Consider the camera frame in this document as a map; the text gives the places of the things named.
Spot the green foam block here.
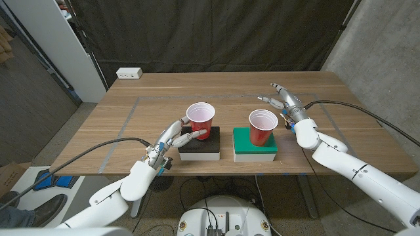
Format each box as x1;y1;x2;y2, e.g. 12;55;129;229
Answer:
232;127;278;163

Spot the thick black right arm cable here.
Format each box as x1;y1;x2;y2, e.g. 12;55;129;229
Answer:
303;100;420;148

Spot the grey table leg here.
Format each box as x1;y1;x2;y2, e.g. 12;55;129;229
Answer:
297;174;319;220

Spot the tan cardboard stack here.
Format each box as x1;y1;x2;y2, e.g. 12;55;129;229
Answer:
0;25;14;64

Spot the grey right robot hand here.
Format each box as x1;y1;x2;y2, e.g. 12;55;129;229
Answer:
257;82;311;130

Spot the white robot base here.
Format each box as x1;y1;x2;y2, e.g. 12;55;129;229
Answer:
177;195;272;236

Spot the black curtain stand pole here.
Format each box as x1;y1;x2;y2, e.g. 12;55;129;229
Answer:
64;0;109;91
320;0;362;71

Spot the blue jeans leg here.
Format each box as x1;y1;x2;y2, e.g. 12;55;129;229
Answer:
0;209;35;229

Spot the black foam block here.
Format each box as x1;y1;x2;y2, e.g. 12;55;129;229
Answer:
177;126;221;161

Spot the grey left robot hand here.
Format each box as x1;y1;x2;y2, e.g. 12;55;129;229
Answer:
140;116;208;178

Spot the thin black right hand cable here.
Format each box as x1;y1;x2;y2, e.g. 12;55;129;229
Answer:
300;147;398;234

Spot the black curtain backdrop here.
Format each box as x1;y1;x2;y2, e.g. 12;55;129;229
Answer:
70;0;357;88

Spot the blue foot pedal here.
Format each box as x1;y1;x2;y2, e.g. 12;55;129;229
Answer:
32;168;80;191

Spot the white power strip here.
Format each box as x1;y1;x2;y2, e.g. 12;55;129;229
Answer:
115;67;144;80

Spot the white floor platform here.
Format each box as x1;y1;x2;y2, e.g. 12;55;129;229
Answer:
9;165;109;227

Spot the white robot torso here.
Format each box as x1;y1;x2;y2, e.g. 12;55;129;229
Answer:
0;226;134;236

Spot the black round floor base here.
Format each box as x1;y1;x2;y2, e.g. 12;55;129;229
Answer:
147;176;174;193

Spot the cardboard box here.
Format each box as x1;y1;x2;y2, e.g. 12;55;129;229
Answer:
0;161;20;197

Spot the red plastic cup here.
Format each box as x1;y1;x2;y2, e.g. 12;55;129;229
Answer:
248;109;280;147
186;102;217;141

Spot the dark leather shoe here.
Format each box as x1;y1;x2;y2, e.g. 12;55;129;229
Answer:
31;193;68;227
0;191;20;208

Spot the white cabinet panel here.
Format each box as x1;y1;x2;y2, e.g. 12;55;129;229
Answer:
3;0;108;104

